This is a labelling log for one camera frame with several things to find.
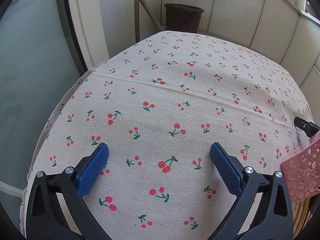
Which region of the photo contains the frosted glass door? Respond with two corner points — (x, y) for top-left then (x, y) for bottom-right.
(0, 0), (87, 230)

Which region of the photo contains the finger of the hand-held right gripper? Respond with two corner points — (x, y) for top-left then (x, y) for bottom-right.
(293, 116), (320, 138)

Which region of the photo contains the white door frame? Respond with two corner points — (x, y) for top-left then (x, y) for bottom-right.
(65, 0), (111, 70)

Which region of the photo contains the cherry print tablecloth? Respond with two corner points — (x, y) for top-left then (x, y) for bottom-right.
(19, 31), (316, 240)

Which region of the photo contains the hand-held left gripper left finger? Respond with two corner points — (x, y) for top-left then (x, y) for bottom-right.
(26, 142), (110, 240)

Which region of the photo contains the pink perforated plastic basket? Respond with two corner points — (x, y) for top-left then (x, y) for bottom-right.
(280, 132), (320, 202)

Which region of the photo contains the upright wooden pole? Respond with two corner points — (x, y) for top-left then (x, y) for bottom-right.
(133, 0), (141, 43)

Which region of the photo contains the dark brown plastic bucket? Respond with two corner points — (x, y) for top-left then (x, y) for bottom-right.
(164, 4), (204, 33)

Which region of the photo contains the kitchen countertop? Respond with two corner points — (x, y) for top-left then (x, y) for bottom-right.
(255, 0), (320, 27)

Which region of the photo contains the slanted wooden pole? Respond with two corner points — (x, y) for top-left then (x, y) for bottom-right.
(124, 0), (166, 32)

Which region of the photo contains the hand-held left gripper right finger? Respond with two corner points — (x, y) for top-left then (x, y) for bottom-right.
(209, 142), (294, 240)

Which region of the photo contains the white kitchen cabinet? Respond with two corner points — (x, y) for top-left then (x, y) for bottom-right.
(160, 0), (320, 88)

